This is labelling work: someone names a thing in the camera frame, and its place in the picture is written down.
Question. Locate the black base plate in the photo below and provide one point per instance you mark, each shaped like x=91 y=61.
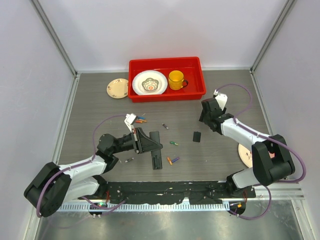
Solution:
x=169 y=192

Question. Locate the red plastic bin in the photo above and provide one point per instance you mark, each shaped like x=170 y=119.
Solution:
x=158 y=70

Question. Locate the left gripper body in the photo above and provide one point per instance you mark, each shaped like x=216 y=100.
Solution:
x=130 y=142

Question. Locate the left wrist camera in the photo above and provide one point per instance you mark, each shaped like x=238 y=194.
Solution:
x=129 y=121

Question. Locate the beige floral saucer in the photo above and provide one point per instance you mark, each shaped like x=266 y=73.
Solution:
x=118 y=88

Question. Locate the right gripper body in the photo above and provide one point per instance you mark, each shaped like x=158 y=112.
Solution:
x=203 y=118

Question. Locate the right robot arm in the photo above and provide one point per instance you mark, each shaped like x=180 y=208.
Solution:
x=271 y=160

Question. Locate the perforated cable duct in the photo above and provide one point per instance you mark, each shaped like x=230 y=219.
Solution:
x=185 y=206

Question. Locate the beige floral plate right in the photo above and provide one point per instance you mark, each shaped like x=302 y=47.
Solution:
x=245 y=156

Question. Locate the black battery cover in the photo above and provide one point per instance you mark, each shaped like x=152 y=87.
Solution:
x=196 y=136

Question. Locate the small patterned bowl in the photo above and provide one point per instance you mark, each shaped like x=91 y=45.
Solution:
x=150 y=84

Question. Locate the black remote control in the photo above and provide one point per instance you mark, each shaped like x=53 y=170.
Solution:
x=156 y=155

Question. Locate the yellow mug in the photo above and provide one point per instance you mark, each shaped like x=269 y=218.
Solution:
x=176 y=80

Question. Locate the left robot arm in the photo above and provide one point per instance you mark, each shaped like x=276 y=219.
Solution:
x=56 y=184

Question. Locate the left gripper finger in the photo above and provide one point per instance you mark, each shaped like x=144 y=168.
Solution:
x=149 y=147
x=152 y=139

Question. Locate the white plate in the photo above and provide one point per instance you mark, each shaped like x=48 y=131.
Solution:
x=140 y=77

